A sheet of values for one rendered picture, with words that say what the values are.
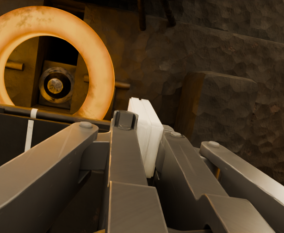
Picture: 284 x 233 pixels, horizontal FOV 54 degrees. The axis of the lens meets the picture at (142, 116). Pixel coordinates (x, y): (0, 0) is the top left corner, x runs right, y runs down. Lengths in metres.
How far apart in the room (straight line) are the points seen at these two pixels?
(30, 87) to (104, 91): 0.14
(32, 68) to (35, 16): 0.10
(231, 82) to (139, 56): 0.15
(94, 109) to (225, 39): 0.24
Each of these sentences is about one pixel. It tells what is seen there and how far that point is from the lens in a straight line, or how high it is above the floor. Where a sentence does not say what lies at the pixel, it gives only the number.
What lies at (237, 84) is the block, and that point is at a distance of 0.37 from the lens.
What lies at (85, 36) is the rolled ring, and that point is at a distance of 0.37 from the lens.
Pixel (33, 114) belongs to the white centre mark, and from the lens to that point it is 0.36.
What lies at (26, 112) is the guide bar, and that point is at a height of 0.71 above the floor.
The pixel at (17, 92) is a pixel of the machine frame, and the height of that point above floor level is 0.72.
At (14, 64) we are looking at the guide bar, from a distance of 0.45.
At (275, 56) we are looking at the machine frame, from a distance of 0.52.
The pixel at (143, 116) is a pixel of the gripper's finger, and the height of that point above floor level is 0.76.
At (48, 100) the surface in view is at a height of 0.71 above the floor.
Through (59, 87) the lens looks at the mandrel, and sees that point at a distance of 0.47.
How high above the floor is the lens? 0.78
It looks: 8 degrees down
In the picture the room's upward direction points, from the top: 11 degrees clockwise
